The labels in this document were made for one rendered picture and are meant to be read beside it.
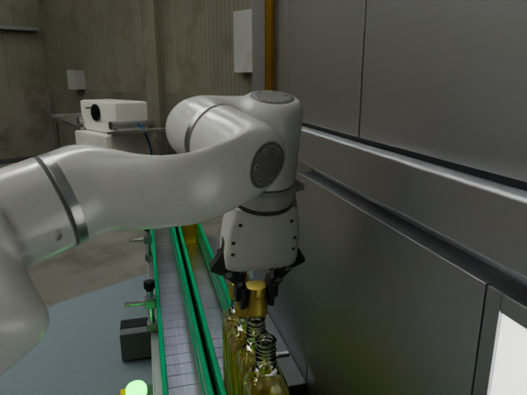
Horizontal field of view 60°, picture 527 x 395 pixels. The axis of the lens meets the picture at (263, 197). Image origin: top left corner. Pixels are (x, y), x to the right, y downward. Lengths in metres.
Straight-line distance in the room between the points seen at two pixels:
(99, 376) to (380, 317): 0.88
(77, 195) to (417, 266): 0.33
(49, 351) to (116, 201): 1.07
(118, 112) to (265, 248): 4.62
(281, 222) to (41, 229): 0.30
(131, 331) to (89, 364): 0.14
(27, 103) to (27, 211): 9.07
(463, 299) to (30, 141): 9.25
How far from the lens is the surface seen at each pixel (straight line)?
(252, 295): 0.65
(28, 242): 0.40
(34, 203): 0.39
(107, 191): 0.40
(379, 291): 0.57
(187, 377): 1.02
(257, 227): 0.57
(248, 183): 0.42
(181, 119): 0.48
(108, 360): 1.35
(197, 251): 1.65
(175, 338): 1.15
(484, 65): 0.45
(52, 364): 1.39
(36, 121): 9.51
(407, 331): 0.53
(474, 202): 0.42
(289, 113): 0.50
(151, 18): 6.14
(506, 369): 0.42
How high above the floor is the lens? 1.48
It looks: 15 degrees down
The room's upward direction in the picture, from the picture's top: straight up
